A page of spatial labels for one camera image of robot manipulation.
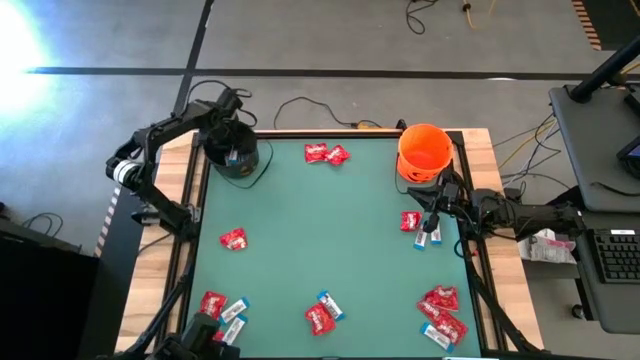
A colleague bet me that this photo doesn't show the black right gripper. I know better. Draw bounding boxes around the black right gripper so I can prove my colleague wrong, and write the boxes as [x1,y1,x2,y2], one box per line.
[407,172,474,234]

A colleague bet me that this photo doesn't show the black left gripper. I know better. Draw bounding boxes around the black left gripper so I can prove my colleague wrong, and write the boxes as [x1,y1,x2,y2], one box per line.
[202,99,247,159]

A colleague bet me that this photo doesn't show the black jack-o-lantern bucket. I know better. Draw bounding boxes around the black jack-o-lantern bucket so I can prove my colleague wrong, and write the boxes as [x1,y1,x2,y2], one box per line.
[203,119,275,190]

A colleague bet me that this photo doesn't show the orange jack-o-lantern bucket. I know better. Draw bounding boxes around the orange jack-o-lantern bucket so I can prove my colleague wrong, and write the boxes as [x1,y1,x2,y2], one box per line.
[394,123,455,194]

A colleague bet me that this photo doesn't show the green table mat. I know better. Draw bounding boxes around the green table mat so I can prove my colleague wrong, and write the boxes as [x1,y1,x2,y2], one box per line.
[187,135,484,359]

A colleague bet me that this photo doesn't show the clear plastic bag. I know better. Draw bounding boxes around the clear plastic bag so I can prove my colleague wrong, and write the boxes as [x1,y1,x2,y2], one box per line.
[517,228,577,265]

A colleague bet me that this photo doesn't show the black floor plate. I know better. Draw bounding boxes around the black floor plate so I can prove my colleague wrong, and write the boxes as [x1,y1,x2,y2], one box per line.
[79,184,166,360]

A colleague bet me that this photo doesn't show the black boxy device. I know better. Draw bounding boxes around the black boxy device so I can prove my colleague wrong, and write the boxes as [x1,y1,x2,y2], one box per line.
[149,312,241,360]

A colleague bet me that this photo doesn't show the black keyboard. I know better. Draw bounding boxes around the black keyboard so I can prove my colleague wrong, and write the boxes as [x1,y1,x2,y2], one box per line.
[592,228,640,285]

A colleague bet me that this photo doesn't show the grey keyboard desk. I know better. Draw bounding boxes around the grey keyboard desk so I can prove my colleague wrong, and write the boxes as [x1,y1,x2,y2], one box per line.
[574,209,640,335]

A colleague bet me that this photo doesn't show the black tablet screen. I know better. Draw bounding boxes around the black tablet screen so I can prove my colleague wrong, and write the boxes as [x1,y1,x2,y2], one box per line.
[616,134,640,181]

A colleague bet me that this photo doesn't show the black pole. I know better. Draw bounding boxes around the black pole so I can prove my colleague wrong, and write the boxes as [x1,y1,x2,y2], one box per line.
[569,34,640,104]

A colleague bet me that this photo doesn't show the black cabinet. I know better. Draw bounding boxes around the black cabinet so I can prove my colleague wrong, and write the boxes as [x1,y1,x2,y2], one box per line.
[0,219,101,360]

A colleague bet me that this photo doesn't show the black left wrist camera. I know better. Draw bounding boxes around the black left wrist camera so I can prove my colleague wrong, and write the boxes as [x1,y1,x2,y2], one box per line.
[218,87,245,114]

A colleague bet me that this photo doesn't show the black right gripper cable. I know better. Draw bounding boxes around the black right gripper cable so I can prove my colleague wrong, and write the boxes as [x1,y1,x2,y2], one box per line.
[452,199,481,259]

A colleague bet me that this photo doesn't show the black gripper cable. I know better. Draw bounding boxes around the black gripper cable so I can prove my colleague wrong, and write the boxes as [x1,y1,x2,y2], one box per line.
[187,79,259,129]
[452,199,481,259]

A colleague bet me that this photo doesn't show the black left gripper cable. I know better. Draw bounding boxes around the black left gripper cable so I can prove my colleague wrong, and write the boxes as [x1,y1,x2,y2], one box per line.
[187,79,259,129]

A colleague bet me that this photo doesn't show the black floor cable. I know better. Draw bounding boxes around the black floor cable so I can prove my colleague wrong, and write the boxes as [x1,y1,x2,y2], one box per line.
[492,112,564,151]
[404,0,441,36]
[272,95,357,131]
[19,212,65,236]

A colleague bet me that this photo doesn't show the yellow floor cable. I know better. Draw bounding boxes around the yellow floor cable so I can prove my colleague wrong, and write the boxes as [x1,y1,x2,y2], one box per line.
[462,0,499,30]
[499,117,557,169]

